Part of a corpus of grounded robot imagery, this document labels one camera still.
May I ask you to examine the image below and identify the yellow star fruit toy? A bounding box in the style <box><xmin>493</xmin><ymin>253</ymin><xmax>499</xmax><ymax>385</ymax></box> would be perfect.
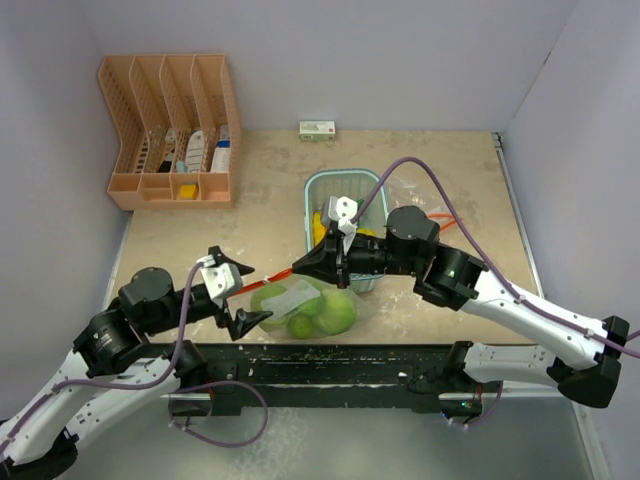
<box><xmin>357</xmin><ymin>228</ymin><xmax>377</xmax><ymax>238</ymax></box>

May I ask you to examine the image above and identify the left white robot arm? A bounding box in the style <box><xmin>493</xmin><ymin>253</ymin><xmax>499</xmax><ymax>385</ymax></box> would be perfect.
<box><xmin>1</xmin><ymin>246</ymin><xmax>270</xmax><ymax>479</ymax></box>

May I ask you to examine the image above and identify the green custard apple toy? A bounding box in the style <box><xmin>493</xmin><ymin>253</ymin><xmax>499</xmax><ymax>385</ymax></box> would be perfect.
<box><xmin>312</xmin><ymin>289</ymin><xmax>358</xmax><ymax>336</ymax></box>

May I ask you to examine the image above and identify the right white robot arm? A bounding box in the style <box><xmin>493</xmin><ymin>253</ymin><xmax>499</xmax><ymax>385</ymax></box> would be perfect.
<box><xmin>292</xmin><ymin>206</ymin><xmax>629</xmax><ymax>408</ymax></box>

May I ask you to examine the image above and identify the black aluminium base frame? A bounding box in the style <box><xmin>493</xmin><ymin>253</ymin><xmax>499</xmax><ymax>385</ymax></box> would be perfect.
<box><xmin>119</xmin><ymin>341</ymin><xmax>586</xmax><ymax>417</ymax></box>

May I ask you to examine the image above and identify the yellow banana toy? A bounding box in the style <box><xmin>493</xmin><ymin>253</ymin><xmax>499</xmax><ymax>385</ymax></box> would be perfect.
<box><xmin>312</xmin><ymin>211</ymin><xmax>326</xmax><ymax>246</ymax></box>

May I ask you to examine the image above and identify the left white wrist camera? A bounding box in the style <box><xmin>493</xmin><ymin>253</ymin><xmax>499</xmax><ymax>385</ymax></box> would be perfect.
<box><xmin>198</xmin><ymin>255</ymin><xmax>243</xmax><ymax>303</ymax></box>

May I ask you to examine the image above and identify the green cabbage toy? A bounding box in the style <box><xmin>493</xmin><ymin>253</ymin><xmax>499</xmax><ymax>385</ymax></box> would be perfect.
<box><xmin>250</xmin><ymin>283</ymin><xmax>303</xmax><ymax>338</ymax></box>

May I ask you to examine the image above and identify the light blue plastic basket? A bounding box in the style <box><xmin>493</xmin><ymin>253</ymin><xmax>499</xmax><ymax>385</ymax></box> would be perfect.
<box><xmin>303</xmin><ymin>167</ymin><xmax>392</xmax><ymax>294</ymax></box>

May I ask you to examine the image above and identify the yellow block in organizer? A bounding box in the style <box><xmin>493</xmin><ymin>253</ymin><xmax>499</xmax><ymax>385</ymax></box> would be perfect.
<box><xmin>178</xmin><ymin>184</ymin><xmax>198</xmax><ymax>200</ymax></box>

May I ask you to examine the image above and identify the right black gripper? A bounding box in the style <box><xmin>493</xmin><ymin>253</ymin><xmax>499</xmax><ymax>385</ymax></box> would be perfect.
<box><xmin>292</xmin><ymin>226</ymin><xmax>422</xmax><ymax>289</ymax></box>

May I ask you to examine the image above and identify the orange plastic file organizer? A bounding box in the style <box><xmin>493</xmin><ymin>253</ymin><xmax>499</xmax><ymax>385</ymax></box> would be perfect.
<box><xmin>98</xmin><ymin>54</ymin><xmax>242</xmax><ymax>211</ymax></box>

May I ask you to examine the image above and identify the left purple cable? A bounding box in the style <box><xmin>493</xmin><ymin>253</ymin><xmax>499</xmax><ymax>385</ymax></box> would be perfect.
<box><xmin>0</xmin><ymin>263</ymin><xmax>206</xmax><ymax>466</ymax></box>

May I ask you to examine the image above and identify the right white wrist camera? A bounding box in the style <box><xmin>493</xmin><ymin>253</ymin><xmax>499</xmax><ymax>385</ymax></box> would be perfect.
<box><xmin>322</xmin><ymin>196</ymin><xmax>358</xmax><ymax>251</ymax></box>

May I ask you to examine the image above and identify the white blue packet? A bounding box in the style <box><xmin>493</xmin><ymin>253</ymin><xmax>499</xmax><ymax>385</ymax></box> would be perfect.
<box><xmin>209</xmin><ymin>125</ymin><xmax>231</xmax><ymax>173</ymax></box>

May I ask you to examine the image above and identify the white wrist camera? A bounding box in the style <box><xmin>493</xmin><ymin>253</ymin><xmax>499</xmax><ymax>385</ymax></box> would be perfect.
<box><xmin>322</xmin><ymin>196</ymin><xmax>358</xmax><ymax>251</ymax></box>
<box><xmin>198</xmin><ymin>255</ymin><xmax>243</xmax><ymax>303</ymax></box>

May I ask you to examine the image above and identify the white patterned packet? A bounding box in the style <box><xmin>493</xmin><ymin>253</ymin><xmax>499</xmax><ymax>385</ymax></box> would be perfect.
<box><xmin>184</xmin><ymin>130</ymin><xmax>205</xmax><ymax>172</ymax></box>

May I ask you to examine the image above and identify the clear orange-zip bag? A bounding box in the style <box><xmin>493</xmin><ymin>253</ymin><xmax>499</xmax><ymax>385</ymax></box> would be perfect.
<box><xmin>238</xmin><ymin>271</ymin><xmax>373</xmax><ymax>341</ymax></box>
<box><xmin>384</xmin><ymin>174</ymin><xmax>457</xmax><ymax>231</ymax></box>

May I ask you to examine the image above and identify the small green white box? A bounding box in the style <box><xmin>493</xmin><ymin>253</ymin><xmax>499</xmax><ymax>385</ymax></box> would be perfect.
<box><xmin>298</xmin><ymin>120</ymin><xmax>336</xmax><ymax>142</ymax></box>

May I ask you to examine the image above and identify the black white item in organizer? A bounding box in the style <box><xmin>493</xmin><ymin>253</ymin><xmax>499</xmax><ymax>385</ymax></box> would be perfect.
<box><xmin>156</xmin><ymin>127</ymin><xmax>176</xmax><ymax>173</ymax></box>

